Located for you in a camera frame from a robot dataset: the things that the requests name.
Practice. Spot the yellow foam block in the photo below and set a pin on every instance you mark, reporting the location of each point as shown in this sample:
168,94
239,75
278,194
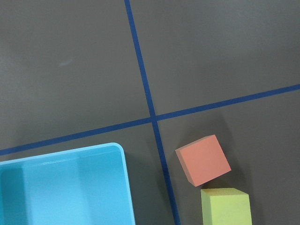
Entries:
225,206

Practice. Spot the orange foam block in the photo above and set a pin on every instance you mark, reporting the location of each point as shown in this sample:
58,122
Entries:
203,160

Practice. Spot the cyan plastic bin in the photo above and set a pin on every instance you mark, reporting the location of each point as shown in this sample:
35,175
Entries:
84,186

